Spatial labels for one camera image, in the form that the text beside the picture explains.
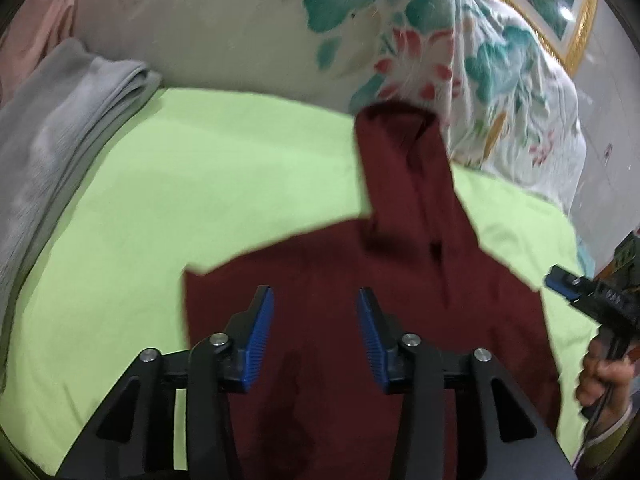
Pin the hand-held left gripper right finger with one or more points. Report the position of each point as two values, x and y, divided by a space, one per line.
370 340

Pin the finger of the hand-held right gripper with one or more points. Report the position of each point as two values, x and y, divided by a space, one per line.
561 282

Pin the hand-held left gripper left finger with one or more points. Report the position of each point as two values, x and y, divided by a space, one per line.
260 340

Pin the maroon knit sweater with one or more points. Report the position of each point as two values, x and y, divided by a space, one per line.
325 270

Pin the person's right forearm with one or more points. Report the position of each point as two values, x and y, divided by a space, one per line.
607 440

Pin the person's right hand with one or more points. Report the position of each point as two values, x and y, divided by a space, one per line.
602 380

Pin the light green bed sheet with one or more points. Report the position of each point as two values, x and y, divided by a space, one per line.
200 185

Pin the grey folded towel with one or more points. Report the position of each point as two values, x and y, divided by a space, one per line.
65 120

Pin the white floral quilt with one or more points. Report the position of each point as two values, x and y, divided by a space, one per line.
225 35

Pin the pink printed bed sheet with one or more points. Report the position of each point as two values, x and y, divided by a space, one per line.
45 20

